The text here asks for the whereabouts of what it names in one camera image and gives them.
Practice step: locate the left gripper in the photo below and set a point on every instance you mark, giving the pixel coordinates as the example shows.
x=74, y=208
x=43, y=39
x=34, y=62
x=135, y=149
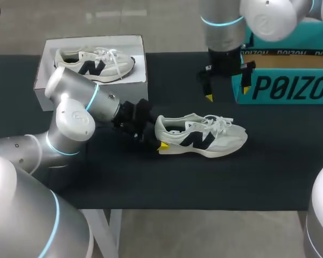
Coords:
x=134, y=118

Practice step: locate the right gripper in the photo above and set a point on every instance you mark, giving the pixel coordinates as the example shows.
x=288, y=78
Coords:
x=226, y=60

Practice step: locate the white shoebox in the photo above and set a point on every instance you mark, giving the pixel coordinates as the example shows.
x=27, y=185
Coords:
x=134, y=91

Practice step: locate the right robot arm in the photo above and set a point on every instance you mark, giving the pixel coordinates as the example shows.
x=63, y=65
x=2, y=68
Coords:
x=220, y=29

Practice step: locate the white sneaker with black letter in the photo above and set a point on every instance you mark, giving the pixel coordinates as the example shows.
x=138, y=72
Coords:
x=218, y=139
x=97, y=65

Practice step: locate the teal box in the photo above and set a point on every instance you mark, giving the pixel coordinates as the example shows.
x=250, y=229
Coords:
x=285, y=88

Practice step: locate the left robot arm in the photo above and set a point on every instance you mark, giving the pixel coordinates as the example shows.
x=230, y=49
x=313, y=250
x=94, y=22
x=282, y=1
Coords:
x=70, y=118

